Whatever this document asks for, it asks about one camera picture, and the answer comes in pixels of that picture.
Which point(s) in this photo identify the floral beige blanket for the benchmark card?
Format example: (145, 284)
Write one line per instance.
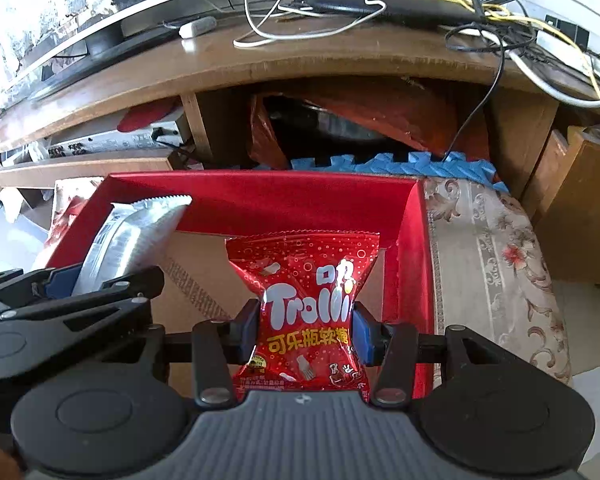
(495, 270)

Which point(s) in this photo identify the red paddle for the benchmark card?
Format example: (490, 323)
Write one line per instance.
(145, 117)

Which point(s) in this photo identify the silver snack packet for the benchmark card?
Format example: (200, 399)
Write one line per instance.
(125, 240)

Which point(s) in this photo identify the wooden television cabinet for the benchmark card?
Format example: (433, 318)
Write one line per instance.
(330, 55)

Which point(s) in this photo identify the small white dongle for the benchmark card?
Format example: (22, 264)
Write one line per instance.
(197, 27)

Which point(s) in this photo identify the white power strip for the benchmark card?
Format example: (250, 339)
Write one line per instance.
(565, 50)

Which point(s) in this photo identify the red plastic bag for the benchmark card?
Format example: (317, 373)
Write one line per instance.
(430, 130)

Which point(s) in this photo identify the wooden side cabinet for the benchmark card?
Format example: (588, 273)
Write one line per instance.
(580, 210)

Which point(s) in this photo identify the red cardboard box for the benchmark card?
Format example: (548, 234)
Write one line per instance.
(280, 200)

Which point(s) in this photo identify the white paper sheet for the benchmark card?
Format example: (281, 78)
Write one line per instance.
(595, 405)

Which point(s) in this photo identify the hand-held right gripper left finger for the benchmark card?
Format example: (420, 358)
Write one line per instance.
(245, 336)

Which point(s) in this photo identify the blue foam mat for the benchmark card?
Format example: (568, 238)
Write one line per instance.
(405, 165)

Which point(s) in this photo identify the white lace cloth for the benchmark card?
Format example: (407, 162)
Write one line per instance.
(35, 15)

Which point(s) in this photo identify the red gummy candy packet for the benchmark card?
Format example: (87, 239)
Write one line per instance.
(305, 280)

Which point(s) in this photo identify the silver audio receiver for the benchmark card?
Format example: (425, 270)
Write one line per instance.
(110, 141)

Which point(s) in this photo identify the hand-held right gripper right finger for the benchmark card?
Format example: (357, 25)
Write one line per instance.
(364, 336)

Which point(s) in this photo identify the black flat television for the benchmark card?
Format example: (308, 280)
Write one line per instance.
(155, 15)

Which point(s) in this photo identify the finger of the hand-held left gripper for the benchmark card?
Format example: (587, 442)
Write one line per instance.
(60, 282)
(130, 287)

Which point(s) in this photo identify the shiny floral printed bag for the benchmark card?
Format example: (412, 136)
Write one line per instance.
(67, 215)

